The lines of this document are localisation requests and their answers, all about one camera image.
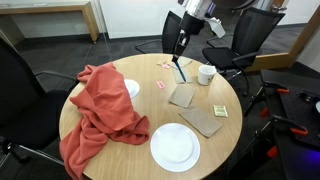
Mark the blue pen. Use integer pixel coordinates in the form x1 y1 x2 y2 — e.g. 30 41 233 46
174 60 187 84

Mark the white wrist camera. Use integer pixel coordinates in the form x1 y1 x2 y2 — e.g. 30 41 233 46
205 16 227 39

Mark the light wooden bench table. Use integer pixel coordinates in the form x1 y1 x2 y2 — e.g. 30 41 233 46
0 0 100 44

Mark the brown paper napkin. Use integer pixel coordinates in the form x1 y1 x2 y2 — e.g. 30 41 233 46
168 83 197 109
178 106 224 139
166 57 193 71
172 68 195 85

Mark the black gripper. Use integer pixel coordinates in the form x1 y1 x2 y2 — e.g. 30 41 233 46
171 11 206 64

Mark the large white plate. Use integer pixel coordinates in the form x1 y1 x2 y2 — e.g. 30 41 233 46
149 122 202 174

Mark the yellow-green paper packet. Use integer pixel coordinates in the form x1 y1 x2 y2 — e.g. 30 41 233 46
212 104 229 119

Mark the black robot stand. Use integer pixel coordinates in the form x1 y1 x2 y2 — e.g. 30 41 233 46
229 68 320 180

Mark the white mug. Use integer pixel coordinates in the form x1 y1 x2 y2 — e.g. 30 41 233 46
197 64 218 87

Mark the black office chair with armrests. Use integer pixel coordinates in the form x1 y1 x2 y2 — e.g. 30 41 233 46
0 36 81 180

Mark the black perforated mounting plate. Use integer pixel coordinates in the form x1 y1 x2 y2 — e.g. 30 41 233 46
279 88 320 149

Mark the black mesh-back chair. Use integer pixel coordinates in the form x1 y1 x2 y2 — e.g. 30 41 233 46
134 10 186 55

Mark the red fleece blanket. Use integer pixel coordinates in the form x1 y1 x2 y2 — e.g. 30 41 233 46
59 62 151 180

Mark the black office chair right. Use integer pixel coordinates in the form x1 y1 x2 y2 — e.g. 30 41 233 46
201 6 286 98

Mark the black clamp orange handle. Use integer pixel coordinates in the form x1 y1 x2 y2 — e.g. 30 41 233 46
253 114 309 158
243 81 291 118

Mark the small white plate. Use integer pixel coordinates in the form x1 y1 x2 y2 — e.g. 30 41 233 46
123 78 141 100

